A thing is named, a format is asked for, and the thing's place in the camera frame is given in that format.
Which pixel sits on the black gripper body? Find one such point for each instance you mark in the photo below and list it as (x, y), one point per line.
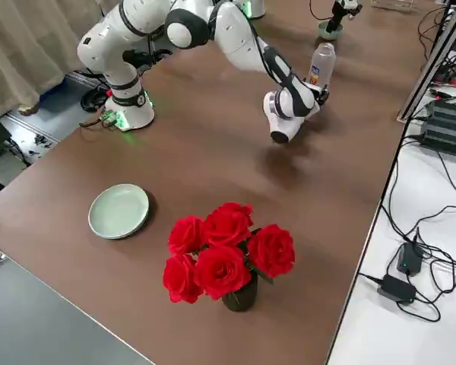
(322, 95)
(340, 10)

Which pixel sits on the transparent plastic bottle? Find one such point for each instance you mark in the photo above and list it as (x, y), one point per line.
(323, 61)

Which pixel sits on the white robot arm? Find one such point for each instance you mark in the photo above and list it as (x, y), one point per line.
(114, 45)

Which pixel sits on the pale green ceramic bowl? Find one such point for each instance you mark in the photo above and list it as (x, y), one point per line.
(332, 35)

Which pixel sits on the black finned power box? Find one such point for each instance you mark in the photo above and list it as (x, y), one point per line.
(446, 129)

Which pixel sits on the red rose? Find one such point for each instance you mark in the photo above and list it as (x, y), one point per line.
(222, 272)
(228, 222)
(271, 249)
(180, 279)
(186, 233)

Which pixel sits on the black power adapter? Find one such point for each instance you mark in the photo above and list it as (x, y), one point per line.
(409, 260)
(397, 287)

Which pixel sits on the small green circuit board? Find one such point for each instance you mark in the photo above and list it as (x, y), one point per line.
(108, 118)

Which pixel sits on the dark glass vase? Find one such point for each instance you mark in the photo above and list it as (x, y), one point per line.
(243, 299)

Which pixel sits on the pale green ceramic plate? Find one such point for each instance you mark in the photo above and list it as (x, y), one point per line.
(118, 209)

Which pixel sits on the beige curtain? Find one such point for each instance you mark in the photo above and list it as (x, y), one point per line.
(23, 45)

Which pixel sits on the grey side table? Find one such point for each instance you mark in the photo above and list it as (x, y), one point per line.
(42, 323)

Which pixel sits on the aluminium frame post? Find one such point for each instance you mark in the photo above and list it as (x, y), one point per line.
(433, 61)

